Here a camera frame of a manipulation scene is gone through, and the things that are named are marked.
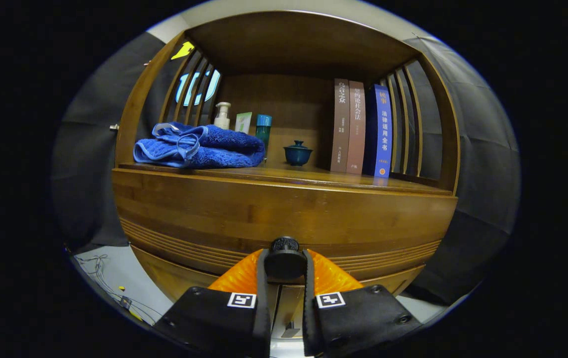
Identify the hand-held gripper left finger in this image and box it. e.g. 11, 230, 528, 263
152, 249, 272, 358

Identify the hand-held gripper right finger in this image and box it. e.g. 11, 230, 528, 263
303, 249, 421, 358

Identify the wooden countertop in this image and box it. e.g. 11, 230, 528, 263
117, 162, 453, 195

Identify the wooden cabinet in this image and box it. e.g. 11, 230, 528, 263
111, 11, 462, 304

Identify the dark blue lidded teacup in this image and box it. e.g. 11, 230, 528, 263
284, 140, 314, 167

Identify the folded blue towel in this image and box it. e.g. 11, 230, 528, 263
133, 122, 266, 169

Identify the reddish brown book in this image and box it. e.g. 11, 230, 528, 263
346, 81, 366, 175

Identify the blue book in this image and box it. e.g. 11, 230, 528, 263
363, 84, 394, 179

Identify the dark brown book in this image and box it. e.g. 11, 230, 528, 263
330, 78, 350, 173

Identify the green and white tube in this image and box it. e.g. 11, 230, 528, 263
235, 112, 253, 135

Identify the white pump bottle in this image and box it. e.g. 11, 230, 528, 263
213, 102, 232, 130

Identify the thin floor cable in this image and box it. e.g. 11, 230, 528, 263
78, 254, 162, 324

